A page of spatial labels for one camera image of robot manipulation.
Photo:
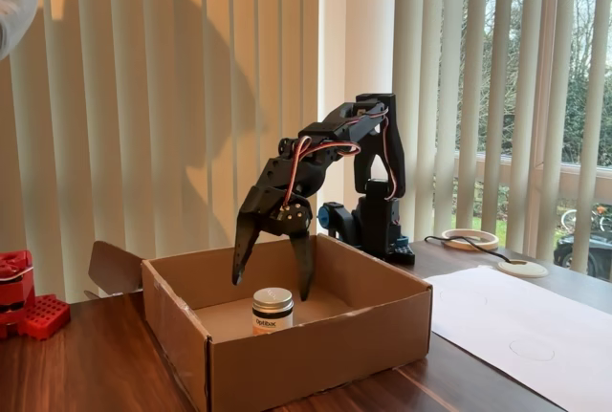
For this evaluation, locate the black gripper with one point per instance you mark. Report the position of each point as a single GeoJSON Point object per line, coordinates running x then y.
{"type": "Point", "coordinates": [266, 211]}

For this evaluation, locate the labelled jar with silver lid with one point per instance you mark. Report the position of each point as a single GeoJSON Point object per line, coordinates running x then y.
{"type": "Point", "coordinates": [272, 311]}

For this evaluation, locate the red leader robot arm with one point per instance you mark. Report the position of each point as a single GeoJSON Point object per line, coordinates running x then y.
{"type": "Point", "coordinates": [16, 288]}

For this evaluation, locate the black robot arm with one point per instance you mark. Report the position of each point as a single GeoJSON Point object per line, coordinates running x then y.
{"type": "Point", "coordinates": [378, 221]}

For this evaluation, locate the open brown cardboard box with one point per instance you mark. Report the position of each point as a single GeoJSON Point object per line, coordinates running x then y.
{"type": "Point", "coordinates": [311, 359]}

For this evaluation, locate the black blue table clamp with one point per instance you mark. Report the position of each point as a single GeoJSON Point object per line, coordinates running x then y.
{"type": "Point", "coordinates": [342, 223]}

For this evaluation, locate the white tape roll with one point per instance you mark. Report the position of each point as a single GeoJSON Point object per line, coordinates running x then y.
{"type": "Point", "coordinates": [471, 239]}

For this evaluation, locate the cream vertical blind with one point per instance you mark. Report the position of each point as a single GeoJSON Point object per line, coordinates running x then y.
{"type": "Point", "coordinates": [502, 96]}
{"type": "Point", "coordinates": [143, 96]}

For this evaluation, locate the white round coaster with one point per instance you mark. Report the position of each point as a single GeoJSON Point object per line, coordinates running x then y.
{"type": "Point", "coordinates": [523, 269]}

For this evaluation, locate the white paper sheet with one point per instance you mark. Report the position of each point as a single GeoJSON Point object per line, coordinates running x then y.
{"type": "Point", "coordinates": [526, 316]}

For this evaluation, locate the black parked car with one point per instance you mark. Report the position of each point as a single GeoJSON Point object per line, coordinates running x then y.
{"type": "Point", "coordinates": [564, 249]}

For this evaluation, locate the parked bicycle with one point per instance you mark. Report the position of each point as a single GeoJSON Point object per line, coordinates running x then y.
{"type": "Point", "coordinates": [603, 218]}

